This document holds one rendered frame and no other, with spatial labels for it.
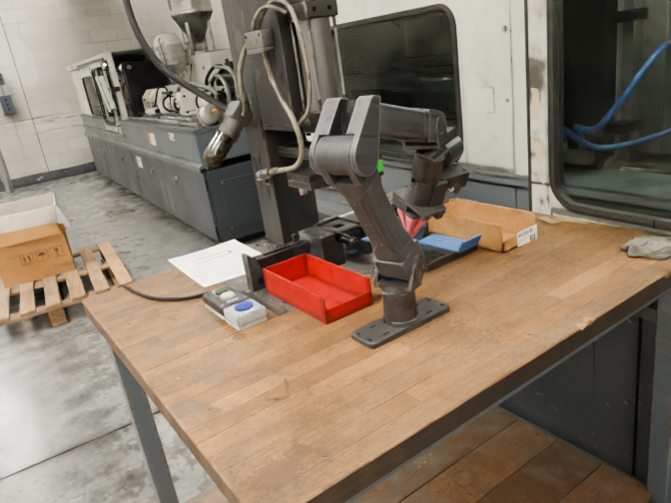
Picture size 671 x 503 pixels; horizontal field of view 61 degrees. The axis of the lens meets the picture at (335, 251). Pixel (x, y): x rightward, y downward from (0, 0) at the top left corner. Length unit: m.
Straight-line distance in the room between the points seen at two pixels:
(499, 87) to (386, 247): 0.93
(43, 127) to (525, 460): 9.48
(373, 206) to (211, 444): 0.44
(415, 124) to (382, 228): 0.20
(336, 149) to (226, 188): 3.67
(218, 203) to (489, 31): 3.10
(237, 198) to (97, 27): 6.48
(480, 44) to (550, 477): 1.26
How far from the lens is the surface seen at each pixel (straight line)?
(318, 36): 1.35
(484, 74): 1.85
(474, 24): 1.87
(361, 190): 0.90
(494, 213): 1.53
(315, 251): 1.40
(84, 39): 10.56
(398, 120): 0.98
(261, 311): 1.18
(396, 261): 1.01
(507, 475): 1.78
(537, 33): 1.65
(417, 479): 1.77
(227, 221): 4.58
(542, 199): 1.71
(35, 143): 10.43
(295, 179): 1.38
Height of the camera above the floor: 1.41
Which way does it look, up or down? 20 degrees down
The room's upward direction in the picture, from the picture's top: 8 degrees counter-clockwise
